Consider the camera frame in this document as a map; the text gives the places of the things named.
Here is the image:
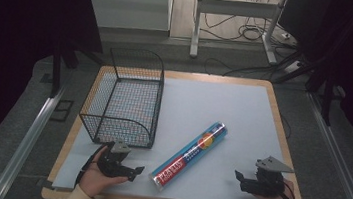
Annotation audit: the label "blue and red wrap roll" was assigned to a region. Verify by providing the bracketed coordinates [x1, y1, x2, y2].
[146, 113, 230, 199]

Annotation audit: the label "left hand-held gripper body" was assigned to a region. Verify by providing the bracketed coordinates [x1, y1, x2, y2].
[95, 137, 135, 180]

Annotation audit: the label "black floor plate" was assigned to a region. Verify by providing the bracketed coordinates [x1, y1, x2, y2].
[48, 97, 75, 124]

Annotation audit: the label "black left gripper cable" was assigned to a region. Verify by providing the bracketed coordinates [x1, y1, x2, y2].
[74, 139, 109, 190]

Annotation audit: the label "white panel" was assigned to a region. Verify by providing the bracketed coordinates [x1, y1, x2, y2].
[80, 0, 174, 35]

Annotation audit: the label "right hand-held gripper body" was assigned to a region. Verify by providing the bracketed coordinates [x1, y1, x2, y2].
[239, 153, 296, 199]

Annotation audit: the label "black floor cables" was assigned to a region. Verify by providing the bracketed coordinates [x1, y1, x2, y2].
[186, 0, 311, 86]

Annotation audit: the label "black metal stand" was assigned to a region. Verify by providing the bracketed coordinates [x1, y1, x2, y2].
[267, 46, 352, 128]
[46, 39, 108, 105]

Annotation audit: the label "dark monitor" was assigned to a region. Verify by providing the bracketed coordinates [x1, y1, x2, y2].
[275, 0, 336, 51]

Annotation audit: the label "light blue table mat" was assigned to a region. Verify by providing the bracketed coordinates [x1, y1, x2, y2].
[51, 63, 301, 199]

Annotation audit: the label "black wire mesh basket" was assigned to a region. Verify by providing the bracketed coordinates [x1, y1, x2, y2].
[75, 42, 169, 152]

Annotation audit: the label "person's left hand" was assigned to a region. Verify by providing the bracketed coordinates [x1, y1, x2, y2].
[76, 143, 134, 199]

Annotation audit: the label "white metal desk frame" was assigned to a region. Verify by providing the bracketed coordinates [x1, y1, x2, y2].
[187, 0, 289, 68]

